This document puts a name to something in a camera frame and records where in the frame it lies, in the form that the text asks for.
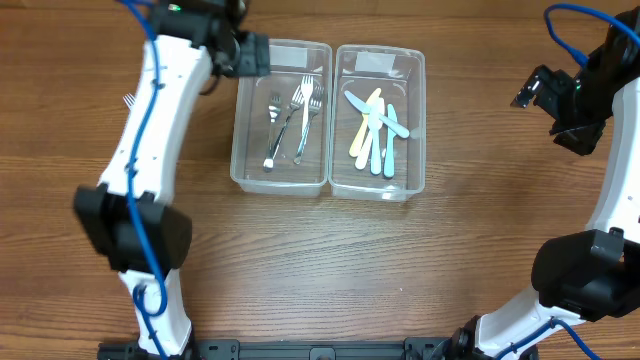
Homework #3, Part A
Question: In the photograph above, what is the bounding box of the black handled metal fork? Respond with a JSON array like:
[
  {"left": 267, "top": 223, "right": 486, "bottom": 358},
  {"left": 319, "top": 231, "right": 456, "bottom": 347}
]
[{"left": 269, "top": 86, "right": 304, "bottom": 160}]

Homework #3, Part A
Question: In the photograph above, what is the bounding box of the white plastic fork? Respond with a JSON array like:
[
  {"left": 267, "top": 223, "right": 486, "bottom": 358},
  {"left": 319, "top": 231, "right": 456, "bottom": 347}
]
[{"left": 301, "top": 75, "right": 314, "bottom": 135}]

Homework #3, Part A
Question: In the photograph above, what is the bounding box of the silver metal fork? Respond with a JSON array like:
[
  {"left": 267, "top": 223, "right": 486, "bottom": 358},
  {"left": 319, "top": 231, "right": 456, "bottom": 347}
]
[
  {"left": 294, "top": 85, "right": 324, "bottom": 165},
  {"left": 263, "top": 92, "right": 282, "bottom": 172}
]

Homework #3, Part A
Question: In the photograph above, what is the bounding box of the light blue plastic knife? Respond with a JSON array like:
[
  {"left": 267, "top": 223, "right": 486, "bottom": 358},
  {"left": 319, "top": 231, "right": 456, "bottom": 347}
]
[{"left": 369, "top": 97, "right": 385, "bottom": 175}]

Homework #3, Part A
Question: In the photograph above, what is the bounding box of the yellow plastic knife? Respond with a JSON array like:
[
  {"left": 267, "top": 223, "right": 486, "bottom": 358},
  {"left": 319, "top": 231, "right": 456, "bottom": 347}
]
[{"left": 349, "top": 88, "right": 381, "bottom": 158}]

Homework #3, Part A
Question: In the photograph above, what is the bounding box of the pale green plastic knife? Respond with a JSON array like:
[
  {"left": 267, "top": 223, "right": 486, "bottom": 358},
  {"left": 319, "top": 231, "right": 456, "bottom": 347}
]
[{"left": 383, "top": 104, "right": 398, "bottom": 179}]

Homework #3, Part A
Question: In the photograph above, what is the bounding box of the grey white plastic knife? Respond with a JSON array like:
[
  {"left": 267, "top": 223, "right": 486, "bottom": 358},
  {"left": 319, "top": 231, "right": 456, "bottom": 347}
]
[{"left": 344, "top": 91, "right": 410, "bottom": 139}]

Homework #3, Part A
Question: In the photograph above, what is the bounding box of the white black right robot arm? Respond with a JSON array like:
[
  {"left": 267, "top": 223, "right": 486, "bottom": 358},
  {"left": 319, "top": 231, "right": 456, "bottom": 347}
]
[{"left": 430, "top": 3, "right": 639, "bottom": 359}]

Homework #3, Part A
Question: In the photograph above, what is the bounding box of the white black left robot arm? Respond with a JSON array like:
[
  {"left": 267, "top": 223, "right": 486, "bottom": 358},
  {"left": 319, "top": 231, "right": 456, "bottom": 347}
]
[{"left": 73, "top": 0, "right": 270, "bottom": 359}]

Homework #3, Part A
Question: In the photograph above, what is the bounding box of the left clear plastic container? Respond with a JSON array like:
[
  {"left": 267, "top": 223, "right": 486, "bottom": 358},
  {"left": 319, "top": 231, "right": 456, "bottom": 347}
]
[{"left": 230, "top": 39, "right": 333, "bottom": 197}]

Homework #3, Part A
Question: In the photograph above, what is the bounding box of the clear plastic container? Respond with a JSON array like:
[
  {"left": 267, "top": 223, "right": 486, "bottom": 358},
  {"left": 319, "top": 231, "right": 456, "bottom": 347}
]
[
  {"left": 230, "top": 39, "right": 333, "bottom": 197},
  {"left": 329, "top": 44, "right": 426, "bottom": 202}
]

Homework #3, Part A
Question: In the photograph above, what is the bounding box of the right clear plastic container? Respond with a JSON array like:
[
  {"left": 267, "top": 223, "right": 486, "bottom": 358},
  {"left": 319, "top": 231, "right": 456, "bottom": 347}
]
[{"left": 329, "top": 44, "right": 426, "bottom": 202}]

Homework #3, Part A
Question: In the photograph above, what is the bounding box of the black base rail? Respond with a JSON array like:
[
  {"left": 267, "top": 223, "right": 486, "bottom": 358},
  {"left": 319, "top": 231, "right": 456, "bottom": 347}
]
[{"left": 97, "top": 337, "right": 541, "bottom": 360}]

